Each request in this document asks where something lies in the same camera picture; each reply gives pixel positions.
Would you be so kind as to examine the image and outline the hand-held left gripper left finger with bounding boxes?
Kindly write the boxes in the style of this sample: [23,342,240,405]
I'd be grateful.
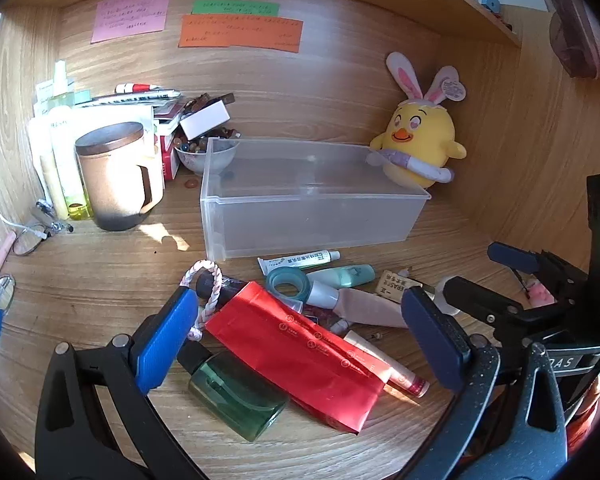
[34,287,211,480]

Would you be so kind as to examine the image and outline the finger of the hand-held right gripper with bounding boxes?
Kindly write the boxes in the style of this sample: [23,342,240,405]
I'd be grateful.
[442,276,526,346]
[487,241,588,306]

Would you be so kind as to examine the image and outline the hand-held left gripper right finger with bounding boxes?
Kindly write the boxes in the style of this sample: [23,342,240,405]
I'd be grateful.
[395,287,568,480]

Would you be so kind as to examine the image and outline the white tape ring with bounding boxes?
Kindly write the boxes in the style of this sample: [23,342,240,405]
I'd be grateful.
[432,282,461,316]

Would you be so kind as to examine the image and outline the small pink trinket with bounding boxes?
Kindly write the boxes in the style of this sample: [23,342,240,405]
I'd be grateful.
[527,282,555,307]

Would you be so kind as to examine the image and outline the dark green bottle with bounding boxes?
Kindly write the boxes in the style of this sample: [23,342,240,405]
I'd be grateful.
[176,342,290,442]

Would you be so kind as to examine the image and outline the red foil packet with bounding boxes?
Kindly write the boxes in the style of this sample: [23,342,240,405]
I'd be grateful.
[205,281,392,433]

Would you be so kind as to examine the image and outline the clear plastic drawer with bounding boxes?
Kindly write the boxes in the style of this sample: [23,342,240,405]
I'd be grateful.
[200,137,432,262]

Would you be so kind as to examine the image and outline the white lip balm tube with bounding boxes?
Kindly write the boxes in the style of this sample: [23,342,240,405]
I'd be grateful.
[344,330,430,398]

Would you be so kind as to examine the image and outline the beige small box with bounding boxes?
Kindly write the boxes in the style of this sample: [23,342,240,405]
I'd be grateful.
[372,269,423,306]

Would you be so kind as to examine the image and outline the pink tube with grey cap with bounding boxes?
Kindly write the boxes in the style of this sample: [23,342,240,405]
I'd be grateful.
[307,281,411,330]

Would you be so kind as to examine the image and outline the dark maroon tube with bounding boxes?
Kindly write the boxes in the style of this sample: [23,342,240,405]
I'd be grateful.
[196,270,248,311]

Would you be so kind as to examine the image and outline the teal small bottle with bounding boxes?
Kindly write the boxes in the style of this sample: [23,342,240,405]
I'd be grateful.
[305,264,376,288]

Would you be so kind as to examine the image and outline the teal tape roll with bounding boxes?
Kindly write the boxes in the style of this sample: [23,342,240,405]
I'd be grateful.
[266,265,312,301]

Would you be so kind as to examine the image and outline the orange clothing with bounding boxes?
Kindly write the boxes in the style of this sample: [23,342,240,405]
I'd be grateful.
[562,367,600,456]

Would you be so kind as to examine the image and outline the yellow chick plush toy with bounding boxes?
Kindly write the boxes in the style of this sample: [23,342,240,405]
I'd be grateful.
[365,51,468,190]

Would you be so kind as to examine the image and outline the white ointment tube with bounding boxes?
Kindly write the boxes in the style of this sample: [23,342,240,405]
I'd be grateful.
[257,250,341,276]

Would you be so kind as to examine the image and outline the metal clip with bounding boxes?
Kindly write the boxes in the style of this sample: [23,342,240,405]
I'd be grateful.
[35,200,75,235]

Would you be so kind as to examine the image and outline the brown mug with lid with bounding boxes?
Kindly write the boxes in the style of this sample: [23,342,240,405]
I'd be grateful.
[75,122,165,232]

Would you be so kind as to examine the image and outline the eyeglasses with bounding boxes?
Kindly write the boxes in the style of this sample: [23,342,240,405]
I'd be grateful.
[12,222,51,257]

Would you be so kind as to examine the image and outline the bowl of beads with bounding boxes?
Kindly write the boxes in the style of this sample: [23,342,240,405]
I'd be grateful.
[174,132,240,176]

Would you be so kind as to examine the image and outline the yellow-green spray bottle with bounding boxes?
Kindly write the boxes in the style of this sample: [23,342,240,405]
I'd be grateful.
[47,60,93,221]

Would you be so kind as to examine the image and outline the white cosmetic tube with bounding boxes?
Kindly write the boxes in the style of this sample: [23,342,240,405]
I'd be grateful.
[27,110,71,218]

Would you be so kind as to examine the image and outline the white rectangular box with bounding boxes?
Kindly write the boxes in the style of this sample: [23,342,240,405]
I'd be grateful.
[179,100,231,140]

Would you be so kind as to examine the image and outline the stack of papers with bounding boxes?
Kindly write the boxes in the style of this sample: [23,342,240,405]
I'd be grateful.
[75,89,186,133]

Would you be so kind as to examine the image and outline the brown hair clip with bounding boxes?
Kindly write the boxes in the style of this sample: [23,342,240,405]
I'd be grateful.
[180,92,236,117]

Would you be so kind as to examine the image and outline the red and white pen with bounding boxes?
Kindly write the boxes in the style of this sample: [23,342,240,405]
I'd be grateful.
[115,81,161,94]

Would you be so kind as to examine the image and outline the orange sticky note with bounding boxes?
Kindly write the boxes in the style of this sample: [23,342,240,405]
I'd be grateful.
[178,14,304,54]

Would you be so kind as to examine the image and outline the pink sticky note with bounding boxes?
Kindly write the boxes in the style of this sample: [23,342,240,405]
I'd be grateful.
[90,0,172,44]

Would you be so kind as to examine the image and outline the green sticky note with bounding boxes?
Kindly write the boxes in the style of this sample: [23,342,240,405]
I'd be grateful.
[190,0,280,17]

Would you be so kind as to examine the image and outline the pink white twisted cord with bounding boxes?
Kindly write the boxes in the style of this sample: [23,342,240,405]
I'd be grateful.
[181,260,224,342]

